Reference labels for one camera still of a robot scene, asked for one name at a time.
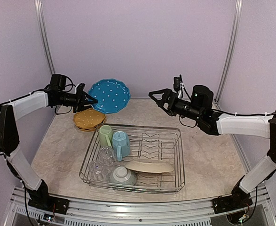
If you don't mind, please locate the clear glass cup rear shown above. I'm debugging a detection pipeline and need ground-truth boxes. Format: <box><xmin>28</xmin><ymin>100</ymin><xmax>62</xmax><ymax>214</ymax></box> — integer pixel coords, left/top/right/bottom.
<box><xmin>98</xmin><ymin>146</ymin><xmax>117</xmax><ymax>167</ymax></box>

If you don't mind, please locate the blue polka dot plate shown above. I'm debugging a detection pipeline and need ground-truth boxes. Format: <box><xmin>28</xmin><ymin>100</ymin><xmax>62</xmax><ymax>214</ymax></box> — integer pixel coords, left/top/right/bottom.
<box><xmin>88</xmin><ymin>79</ymin><xmax>131</xmax><ymax>114</ymax></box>

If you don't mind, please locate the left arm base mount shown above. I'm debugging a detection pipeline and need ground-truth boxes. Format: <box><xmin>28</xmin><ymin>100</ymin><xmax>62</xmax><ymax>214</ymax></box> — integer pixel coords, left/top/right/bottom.
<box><xmin>28</xmin><ymin>196</ymin><xmax>70</xmax><ymax>215</ymax></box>

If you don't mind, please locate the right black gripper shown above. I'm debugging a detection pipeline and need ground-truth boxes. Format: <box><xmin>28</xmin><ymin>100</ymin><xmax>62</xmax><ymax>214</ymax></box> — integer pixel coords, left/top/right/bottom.
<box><xmin>149</xmin><ymin>88</ymin><xmax>203</xmax><ymax>121</ymax></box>

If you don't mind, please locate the grey ceramic bowl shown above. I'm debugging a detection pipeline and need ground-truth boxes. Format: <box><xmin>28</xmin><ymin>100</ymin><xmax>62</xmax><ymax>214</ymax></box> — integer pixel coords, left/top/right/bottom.
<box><xmin>109</xmin><ymin>166</ymin><xmax>136</xmax><ymax>186</ymax></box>

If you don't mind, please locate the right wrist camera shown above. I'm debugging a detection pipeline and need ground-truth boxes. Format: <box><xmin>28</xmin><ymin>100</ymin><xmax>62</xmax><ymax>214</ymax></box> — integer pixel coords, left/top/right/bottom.
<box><xmin>173</xmin><ymin>74</ymin><xmax>183</xmax><ymax>99</ymax></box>

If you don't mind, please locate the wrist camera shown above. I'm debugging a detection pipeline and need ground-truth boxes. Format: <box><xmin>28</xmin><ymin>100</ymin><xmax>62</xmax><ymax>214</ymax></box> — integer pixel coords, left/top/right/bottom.
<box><xmin>173</xmin><ymin>74</ymin><xmax>183</xmax><ymax>99</ymax></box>
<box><xmin>75</xmin><ymin>83</ymin><xmax>85</xmax><ymax>95</ymax></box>

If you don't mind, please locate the light blue ceramic mug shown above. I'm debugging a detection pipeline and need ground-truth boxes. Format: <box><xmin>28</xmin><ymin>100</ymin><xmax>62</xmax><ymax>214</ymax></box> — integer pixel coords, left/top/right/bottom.
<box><xmin>112</xmin><ymin>131</ymin><xmax>131</xmax><ymax>161</ymax></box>

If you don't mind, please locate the clear glass cup front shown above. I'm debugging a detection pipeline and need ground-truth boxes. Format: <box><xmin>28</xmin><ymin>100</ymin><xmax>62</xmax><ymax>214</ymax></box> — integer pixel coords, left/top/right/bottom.
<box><xmin>88</xmin><ymin>160</ymin><xmax>110</xmax><ymax>182</ymax></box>

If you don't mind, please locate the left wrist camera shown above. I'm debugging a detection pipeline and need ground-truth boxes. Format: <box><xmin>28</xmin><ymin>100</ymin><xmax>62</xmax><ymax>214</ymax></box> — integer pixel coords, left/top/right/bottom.
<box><xmin>75</xmin><ymin>83</ymin><xmax>85</xmax><ymax>95</ymax></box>

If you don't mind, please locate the yellow polka dot plate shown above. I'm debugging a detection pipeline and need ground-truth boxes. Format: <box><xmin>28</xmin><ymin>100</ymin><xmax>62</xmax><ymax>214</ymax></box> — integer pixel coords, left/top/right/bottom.
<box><xmin>73</xmin><ymin>109</ymin><xmax>106</xmax><ymax>129</ymax></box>
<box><xmin>75</xmin><ymin>126</ymin><xmax>97</xmax><ymax>132</ymax></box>

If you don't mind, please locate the cream white plate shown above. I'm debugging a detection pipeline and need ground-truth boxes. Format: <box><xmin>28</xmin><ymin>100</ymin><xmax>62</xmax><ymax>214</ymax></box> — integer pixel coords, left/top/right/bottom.
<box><xmin>125</xmin><ymin>159</ymin><xmax>174</xmax><ymax>173</ymax></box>

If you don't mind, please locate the aluminium corner post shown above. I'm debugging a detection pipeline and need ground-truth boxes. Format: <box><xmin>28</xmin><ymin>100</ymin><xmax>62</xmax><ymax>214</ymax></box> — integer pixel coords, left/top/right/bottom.
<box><xmin>34</xmin><ymin>0</ymin><xmax>56</xmax><ymax>77</ymax></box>
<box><xmin>215</xmin><ymin>0</ymin><xmax>243</xmax><ymax>104</ymax></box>

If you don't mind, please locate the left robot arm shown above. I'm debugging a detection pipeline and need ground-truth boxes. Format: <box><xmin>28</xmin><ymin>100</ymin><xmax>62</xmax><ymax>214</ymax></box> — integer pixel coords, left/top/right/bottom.
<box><xmin>0</xmin><ymin>74</ymin><xmax>98</xmax><ymax>214</ymax></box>

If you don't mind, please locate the clear glass cup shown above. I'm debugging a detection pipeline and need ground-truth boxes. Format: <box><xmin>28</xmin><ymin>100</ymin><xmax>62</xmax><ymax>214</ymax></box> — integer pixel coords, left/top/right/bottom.
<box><xmin>98</xmin><ymin>146</ymin><xmax>117</xmax><ymax>167</ymax></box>
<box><xmin>88</xmin><ymin>160</ymin><xmax>110</xmax><ymax>182</ymax></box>

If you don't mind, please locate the right aluminium corner post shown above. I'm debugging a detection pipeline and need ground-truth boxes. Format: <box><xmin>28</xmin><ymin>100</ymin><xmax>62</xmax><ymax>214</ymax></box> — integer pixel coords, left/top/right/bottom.
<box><xmin>215</xmin><ymin>0</ymin><xmax>243</xmax><ymax>104</ymax></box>

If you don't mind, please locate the green ceramic mug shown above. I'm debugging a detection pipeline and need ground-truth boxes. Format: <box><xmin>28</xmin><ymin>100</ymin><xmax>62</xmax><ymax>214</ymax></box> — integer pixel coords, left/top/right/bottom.
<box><xmin>98</xmin><ymin>125</ymin><xmax>114</xmax><ymax>147</ymax></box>

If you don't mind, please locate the aluminium front frame rail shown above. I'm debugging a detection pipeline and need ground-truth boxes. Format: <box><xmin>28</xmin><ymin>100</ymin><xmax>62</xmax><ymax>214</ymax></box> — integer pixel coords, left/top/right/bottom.
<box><xmin>3</xmin><ymin>192</ymin><xmax>276</xmax><ymax>226</ymax></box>

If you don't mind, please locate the left aluminium corner post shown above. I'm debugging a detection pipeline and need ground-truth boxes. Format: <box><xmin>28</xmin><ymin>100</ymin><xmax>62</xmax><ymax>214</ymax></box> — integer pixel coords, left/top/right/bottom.
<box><xmin>34</xmin><ymin>0</ymin><xmax>56</xmax><ymax>77</ymax></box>

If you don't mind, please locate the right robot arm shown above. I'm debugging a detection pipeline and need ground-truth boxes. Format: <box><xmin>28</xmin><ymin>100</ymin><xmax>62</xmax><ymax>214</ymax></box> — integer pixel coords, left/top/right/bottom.
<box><xmin>149</xmin><ymin>85</ymin><xmax>276</xmax><ymax>209</ymax></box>

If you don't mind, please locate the metal wire dish rack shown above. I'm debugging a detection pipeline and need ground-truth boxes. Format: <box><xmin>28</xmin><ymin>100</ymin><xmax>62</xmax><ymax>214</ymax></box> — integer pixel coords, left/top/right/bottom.
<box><xmin>79</xmin><ymin>124</ymin><xmax>185</xmax><ymax>194</ymax></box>

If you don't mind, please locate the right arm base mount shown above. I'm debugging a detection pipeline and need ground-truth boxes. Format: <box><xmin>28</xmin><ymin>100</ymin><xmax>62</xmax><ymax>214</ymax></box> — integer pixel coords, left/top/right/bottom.
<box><xmin>212</xmin><ymin>194</ymin><xmax>253</xmax><ymax>214</ymax></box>

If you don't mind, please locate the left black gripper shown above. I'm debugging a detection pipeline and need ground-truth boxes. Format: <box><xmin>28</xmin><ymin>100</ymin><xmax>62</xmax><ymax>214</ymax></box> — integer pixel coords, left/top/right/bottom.
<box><xmin>55</xmin><ymin>87</ymin><xmax>97</xmax><ymax>113</ymax></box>

